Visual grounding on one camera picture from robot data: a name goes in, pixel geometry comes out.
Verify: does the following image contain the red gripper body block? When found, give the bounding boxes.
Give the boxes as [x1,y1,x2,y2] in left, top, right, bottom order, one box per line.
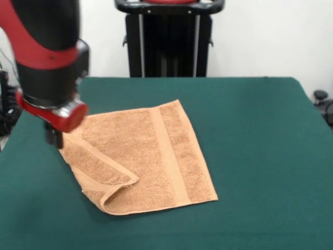
[15,90,89,133]

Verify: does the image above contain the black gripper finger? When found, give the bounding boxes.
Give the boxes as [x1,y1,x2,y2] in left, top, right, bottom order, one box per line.
[53,129,65,150]
[45,121,56,145]

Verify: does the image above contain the tan terry towel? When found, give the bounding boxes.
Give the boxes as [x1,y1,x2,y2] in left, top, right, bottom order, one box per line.
[59,98,219,216]

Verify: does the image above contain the black box with red light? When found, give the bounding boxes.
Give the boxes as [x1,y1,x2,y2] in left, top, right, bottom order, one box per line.
[0,70,10,115]

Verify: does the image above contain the dark green table cloth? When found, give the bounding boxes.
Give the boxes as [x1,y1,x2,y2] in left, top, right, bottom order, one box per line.
[0,77,333,250]

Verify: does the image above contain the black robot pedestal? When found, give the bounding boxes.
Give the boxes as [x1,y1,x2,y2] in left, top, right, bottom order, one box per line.
[113,0,226,78]

